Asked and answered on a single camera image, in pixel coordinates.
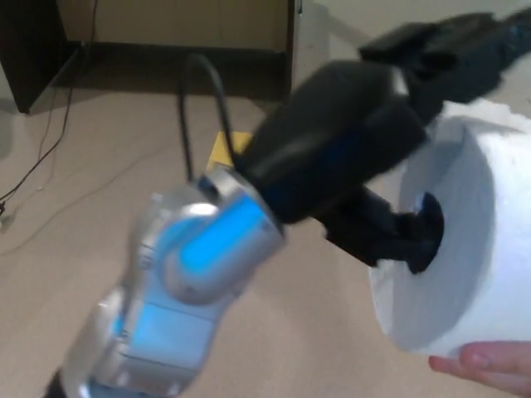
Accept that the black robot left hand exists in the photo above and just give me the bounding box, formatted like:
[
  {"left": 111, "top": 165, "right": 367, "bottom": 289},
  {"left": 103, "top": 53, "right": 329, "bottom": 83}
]
[{"left": 234, "top": 9, "right": 531, "bottom": 276}]

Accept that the person's bare hand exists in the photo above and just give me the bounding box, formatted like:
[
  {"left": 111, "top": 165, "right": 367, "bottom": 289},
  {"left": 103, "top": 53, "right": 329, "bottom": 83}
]
[{"left": 427, "top": 339, "right": 531, "bottom": 398}]

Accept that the white toilet paper roll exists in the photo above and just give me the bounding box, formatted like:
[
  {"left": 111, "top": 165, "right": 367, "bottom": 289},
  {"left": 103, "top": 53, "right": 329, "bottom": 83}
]
[{"left": 368, "top": 99, "right": 531, "bottom": 360}]

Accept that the yellow paper sheet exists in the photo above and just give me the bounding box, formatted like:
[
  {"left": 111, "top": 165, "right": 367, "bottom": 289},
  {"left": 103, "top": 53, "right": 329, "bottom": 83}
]
[{"left": 208, "top": 130, "right": 253, "bottom": 167}]

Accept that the dark wood desk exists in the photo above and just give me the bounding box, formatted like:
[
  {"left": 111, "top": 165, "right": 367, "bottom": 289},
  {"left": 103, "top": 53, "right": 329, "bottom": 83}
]
[{"left": 0, "top": 0, "right": 303, "bottom": 115}]

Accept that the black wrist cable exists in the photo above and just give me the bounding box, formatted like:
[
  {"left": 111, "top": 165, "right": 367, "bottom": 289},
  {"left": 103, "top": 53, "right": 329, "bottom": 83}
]
[{"left": 175, "top": 53, "right": 238, "bottom": 184}]

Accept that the black power cable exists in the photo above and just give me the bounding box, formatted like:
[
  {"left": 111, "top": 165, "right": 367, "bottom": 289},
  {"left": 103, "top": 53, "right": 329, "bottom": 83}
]
[{"left": 0, "top": 0, "right": 100, "bottom": 201}]

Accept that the thin grey cable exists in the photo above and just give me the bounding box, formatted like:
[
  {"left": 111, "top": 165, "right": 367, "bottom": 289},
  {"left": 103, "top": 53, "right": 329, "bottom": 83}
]
[{"left": 0, "top": 147, "right": 212, "bottom": 255}]

